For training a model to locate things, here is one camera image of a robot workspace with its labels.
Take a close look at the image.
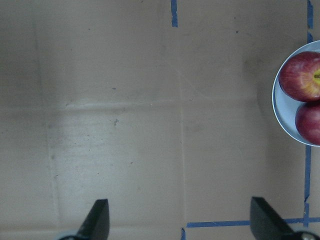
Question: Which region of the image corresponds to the red apple on plate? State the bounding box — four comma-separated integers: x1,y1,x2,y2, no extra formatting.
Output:
295,101,320,146
278,51,320,102

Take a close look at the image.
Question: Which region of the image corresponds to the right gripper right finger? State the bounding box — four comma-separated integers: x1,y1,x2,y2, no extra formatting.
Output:
250,196,320,240

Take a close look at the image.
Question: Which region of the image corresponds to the light blue plate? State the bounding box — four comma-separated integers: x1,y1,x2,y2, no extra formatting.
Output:
271,40,320,147

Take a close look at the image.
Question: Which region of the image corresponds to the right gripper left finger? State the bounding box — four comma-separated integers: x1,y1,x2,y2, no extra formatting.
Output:
59,199,110,240

